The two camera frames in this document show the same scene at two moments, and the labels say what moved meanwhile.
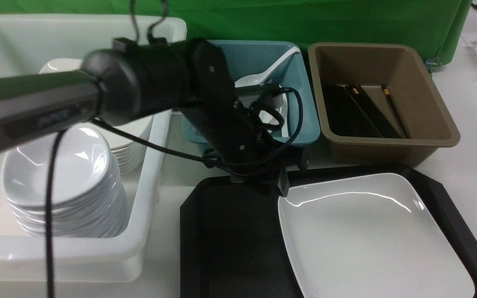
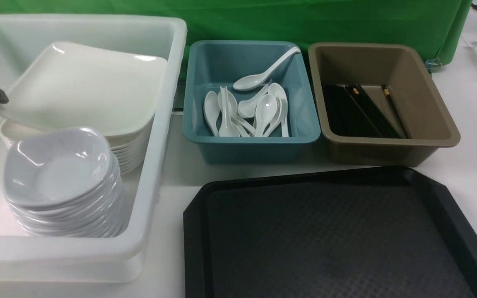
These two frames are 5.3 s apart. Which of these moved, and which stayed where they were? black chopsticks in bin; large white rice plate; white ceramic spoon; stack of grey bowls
Moved: large white rice plate
Stayed: black chopsticks in bin; stack of grey bowls; white ceramic spoon
